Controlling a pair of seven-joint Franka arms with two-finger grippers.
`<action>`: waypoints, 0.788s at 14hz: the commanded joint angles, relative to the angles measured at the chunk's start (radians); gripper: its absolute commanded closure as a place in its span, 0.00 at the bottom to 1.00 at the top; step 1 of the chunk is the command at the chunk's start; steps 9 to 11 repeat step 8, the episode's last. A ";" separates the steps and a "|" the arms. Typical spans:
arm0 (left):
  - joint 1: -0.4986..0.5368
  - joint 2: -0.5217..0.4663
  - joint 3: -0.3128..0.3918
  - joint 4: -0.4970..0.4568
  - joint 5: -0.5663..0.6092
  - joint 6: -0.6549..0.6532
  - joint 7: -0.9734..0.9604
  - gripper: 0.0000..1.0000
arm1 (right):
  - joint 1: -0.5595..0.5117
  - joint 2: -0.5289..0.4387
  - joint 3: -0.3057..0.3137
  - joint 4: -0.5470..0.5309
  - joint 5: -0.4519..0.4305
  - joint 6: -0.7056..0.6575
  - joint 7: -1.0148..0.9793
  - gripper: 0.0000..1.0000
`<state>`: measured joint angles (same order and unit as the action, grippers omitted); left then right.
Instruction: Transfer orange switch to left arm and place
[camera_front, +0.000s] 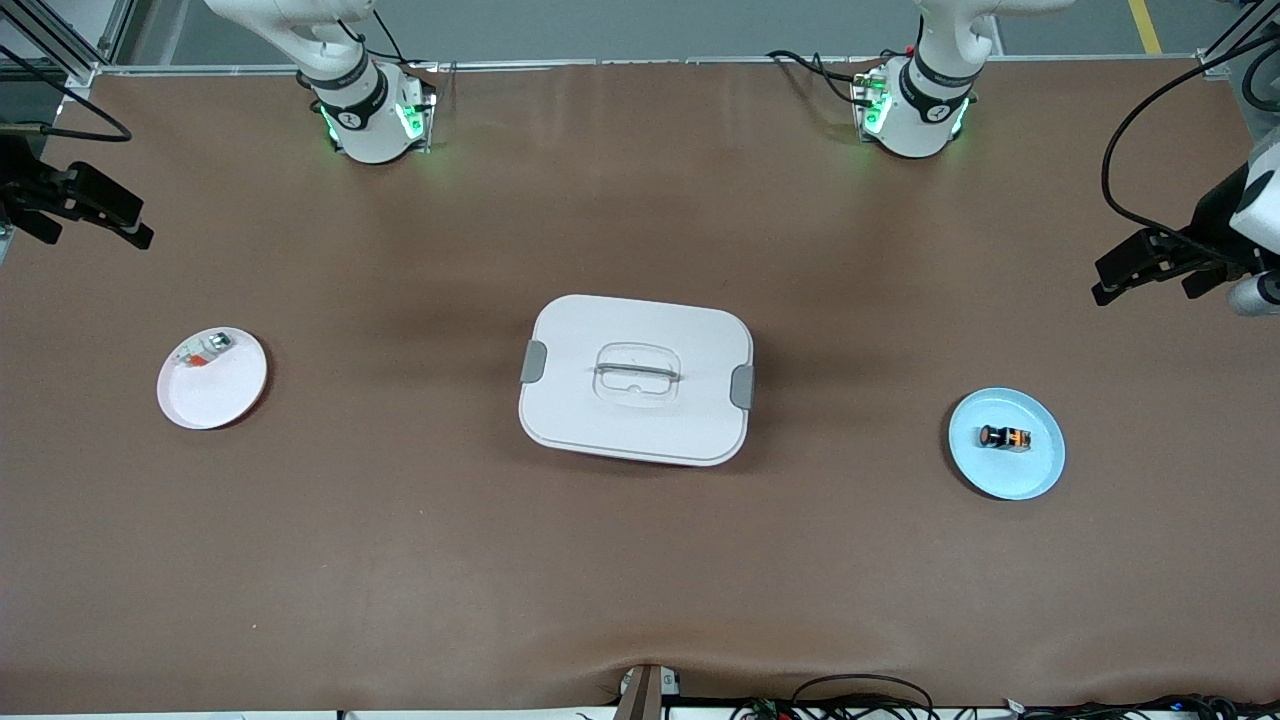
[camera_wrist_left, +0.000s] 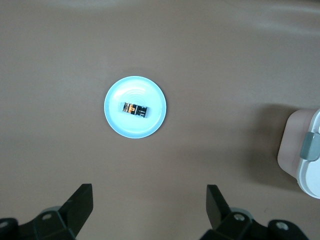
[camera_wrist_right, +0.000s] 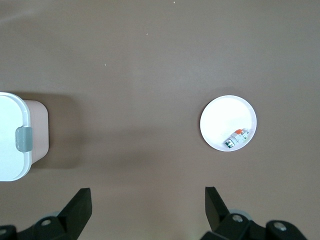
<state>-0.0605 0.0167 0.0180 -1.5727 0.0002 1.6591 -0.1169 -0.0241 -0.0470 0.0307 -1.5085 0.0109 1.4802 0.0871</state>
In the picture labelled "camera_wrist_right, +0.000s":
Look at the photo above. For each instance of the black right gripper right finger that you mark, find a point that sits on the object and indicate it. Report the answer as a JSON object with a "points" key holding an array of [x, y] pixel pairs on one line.
{"points": [[220, 225]]}

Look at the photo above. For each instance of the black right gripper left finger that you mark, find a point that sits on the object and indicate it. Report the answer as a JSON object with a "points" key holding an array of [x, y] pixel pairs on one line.
{"points": [[72, 220]]}

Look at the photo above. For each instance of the pink box with white lid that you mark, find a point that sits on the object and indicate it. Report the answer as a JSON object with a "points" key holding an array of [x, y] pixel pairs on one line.
{"points": [[10, 137]]}

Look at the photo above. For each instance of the small red white object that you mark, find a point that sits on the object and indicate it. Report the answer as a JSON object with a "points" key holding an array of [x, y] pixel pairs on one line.
{"points": [[236, 138]]}

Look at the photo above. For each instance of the pink round plate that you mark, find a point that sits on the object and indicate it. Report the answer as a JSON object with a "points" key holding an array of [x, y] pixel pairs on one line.
{"points": [[225, 115]]}

